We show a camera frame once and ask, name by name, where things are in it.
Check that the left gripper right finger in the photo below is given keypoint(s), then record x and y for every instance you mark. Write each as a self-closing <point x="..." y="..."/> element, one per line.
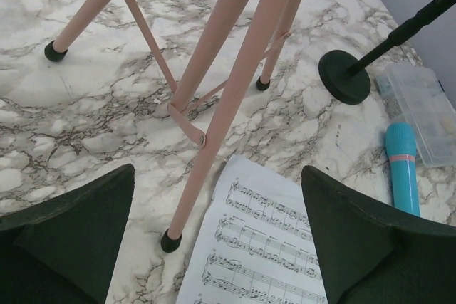
<point x="370" y="252"/>

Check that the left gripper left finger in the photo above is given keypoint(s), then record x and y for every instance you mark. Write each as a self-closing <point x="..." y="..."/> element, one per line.
<point x="64" y="250"/>

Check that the sheet music page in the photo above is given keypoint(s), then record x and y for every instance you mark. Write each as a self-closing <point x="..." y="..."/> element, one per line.
<point x="255" y="243"/>

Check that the black microphone stand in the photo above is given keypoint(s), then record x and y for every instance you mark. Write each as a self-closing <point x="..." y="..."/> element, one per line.
<point x="346" y="78"/>

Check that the pink music stand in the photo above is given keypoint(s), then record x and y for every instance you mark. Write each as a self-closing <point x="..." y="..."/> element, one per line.
<point x="203" y="119"/>

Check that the teal toy microphone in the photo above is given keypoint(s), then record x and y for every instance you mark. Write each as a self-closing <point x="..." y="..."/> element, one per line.
<point x="401" y="150"/>

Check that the clear plastic parts box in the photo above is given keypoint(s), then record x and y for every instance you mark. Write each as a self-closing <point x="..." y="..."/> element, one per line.
<point x="413" y="94"/>

